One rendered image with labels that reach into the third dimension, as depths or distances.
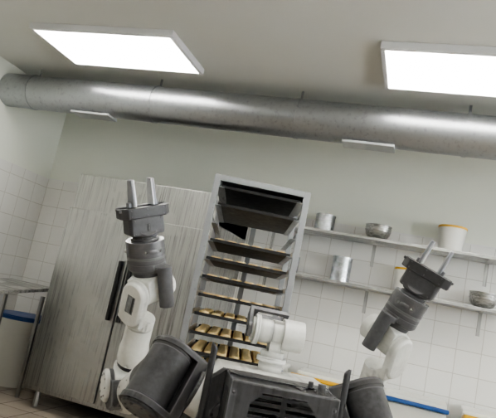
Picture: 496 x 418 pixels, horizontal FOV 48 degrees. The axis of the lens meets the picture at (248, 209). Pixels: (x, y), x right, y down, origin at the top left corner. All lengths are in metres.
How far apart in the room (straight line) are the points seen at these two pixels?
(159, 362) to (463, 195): 4.39
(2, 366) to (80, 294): 1.26
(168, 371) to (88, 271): 3.88
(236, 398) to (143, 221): 0.46
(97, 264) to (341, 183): 2.34
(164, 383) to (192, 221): 3.60
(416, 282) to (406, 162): 4.02
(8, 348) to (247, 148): 2.98
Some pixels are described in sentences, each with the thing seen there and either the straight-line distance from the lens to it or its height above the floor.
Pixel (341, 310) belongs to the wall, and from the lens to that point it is 5.18.
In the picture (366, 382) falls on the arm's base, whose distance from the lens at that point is 1.24.
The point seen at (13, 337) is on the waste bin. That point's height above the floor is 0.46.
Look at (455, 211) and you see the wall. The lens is 5.26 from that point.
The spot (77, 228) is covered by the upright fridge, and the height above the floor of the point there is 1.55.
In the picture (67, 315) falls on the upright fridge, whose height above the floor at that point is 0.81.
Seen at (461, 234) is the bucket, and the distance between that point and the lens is 4.98.
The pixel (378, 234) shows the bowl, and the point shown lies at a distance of 4.96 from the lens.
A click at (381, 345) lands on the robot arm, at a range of 1.40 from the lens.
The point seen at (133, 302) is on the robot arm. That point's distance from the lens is 1.30.
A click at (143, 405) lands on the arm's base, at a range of 1.13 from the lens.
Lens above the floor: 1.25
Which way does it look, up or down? 9 degrees up
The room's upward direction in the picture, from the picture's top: 12 degrees clockwise
